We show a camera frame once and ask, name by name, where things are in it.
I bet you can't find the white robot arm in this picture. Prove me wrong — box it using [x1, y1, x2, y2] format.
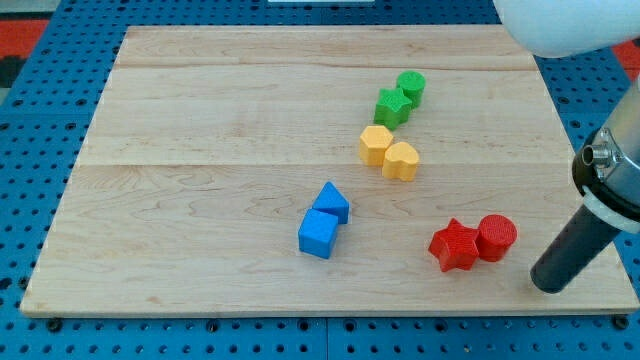
[494, 0, 639, 221]

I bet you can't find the yellow hexagon block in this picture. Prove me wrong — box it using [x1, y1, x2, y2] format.
[359, 125, 394, 166]

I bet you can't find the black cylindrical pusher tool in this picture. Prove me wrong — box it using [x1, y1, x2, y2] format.
[530, 205, 621, 294]

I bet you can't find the blue triangle block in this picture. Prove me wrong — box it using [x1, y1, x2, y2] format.
[312, 182, 350, 224]

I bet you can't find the blue cube block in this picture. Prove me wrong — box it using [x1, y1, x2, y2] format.
[298, 209, 339, 259]

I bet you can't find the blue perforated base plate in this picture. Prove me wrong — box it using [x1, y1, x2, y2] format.
[1, 0, 639, 359]

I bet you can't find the red cylinder block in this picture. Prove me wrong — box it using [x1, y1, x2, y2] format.
[476, 214, 518, 262]

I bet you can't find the green cylinder block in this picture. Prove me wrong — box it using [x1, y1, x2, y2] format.
[396, 70, 426, 109]

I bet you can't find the wooden board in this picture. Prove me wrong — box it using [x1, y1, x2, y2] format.
[20, 25, 639, 318]

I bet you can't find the green star block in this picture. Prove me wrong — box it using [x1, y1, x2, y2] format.
[373, 88, 413, 131]

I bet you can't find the yellow heart block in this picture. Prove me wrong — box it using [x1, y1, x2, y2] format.
[382, 142, 420, 181]

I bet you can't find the red star block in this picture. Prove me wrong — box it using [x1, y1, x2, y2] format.
[427, 218, 479, 272]

